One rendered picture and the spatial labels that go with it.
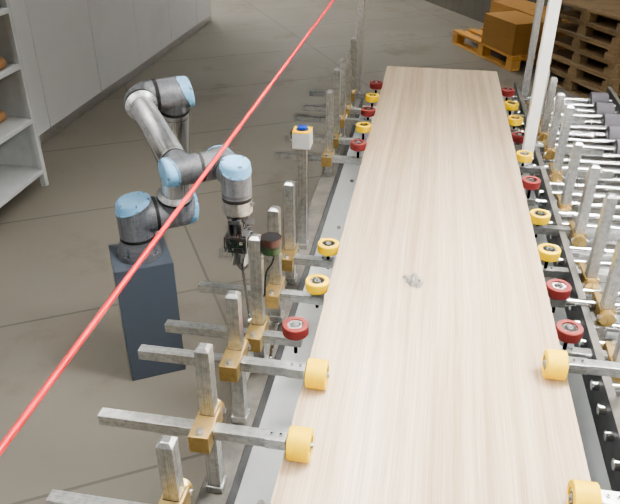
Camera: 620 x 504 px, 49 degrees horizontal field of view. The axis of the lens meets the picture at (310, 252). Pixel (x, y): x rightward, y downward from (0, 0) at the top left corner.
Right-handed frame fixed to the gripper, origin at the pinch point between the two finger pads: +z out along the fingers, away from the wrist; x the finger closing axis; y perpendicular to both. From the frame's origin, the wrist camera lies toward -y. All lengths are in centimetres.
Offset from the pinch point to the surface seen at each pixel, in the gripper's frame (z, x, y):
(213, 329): 13.1, -5.3, 17.8
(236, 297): -14.8, 9.4, 39.3
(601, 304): 12, 115, -16
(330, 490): 10, 40, 75
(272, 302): 15.7, 8.5, -3.5
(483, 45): 77, 115, -658
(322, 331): 9.2, 28.8, 18.0
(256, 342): 13.3, 9.3, 21.5
